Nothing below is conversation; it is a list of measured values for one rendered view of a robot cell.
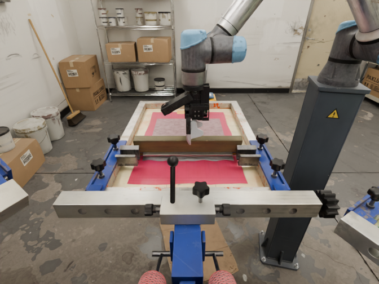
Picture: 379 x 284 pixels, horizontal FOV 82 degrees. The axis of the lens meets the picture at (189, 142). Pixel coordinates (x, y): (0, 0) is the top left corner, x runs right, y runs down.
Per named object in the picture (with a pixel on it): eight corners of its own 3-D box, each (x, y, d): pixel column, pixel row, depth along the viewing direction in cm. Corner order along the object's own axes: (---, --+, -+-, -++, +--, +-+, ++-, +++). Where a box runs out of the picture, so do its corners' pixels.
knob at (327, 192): (299, 203, 63) (307, 183, 60) (319, 203, 63) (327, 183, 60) (312, 224, 57) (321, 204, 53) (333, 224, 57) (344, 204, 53)
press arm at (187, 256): (176, 218, 57) (175, 204, 55) (199, 218, 57) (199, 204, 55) (172, 290, 43) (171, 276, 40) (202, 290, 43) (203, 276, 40)
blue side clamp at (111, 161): (117, 152, 93) (114, 138, 89) (128, 152, 93) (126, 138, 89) (89, 207, 67) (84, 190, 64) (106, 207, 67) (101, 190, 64)
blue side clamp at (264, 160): (247, 152, 93) (249, 138, 89) (259, 152, 93) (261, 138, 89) (269, 206, 67) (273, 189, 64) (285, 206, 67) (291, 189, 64)
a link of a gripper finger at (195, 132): (203, 147, 75) (203, 121, 72) (186, 147, 75) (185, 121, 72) (203, 144, 78) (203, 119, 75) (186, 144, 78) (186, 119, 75)
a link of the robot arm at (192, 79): (180, 73, 64) (181, 66, 71) (181, 88, 66) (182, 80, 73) (206, 72, 64) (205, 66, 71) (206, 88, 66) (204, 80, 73)
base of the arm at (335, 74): (349, 78, 97) (358, 54, 92) (364, 88, 84) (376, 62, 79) (312, 76, 100) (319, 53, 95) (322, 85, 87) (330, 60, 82)
